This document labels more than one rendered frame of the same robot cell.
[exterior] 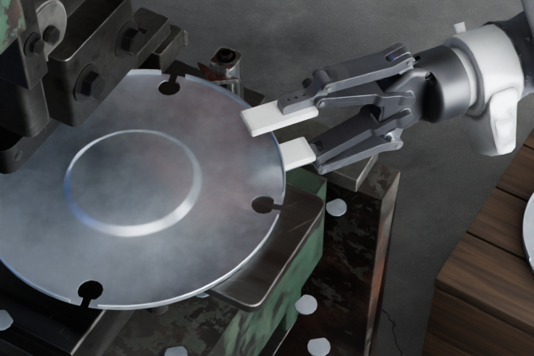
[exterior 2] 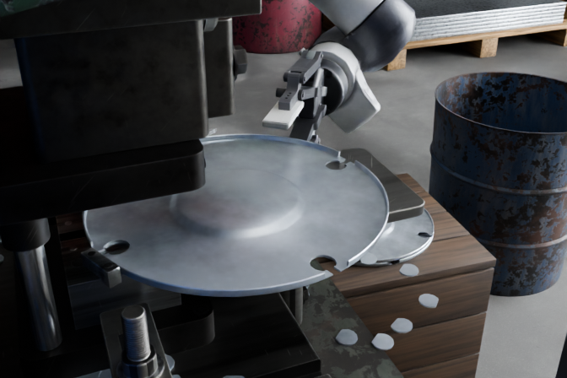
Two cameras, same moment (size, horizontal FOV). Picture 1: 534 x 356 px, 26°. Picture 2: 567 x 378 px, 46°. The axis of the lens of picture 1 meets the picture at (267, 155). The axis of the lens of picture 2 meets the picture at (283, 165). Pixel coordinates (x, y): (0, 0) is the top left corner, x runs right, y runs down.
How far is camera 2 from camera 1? 0.80 m
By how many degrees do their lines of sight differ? 44
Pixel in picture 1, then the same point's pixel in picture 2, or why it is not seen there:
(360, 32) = not seen: hidden behind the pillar
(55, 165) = (164, 227)
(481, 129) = (354, 106)
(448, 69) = (329, 64)
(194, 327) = (330, 316)
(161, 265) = (339, 222)
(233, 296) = (406, 207)
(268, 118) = (284, 115)
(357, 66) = (302, 64)
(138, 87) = not seen: hidden behind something
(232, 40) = not seen: outside the picture
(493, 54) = (339, 51)
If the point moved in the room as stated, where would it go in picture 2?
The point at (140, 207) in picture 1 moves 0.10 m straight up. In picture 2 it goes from (272, 204) to (272, 105)
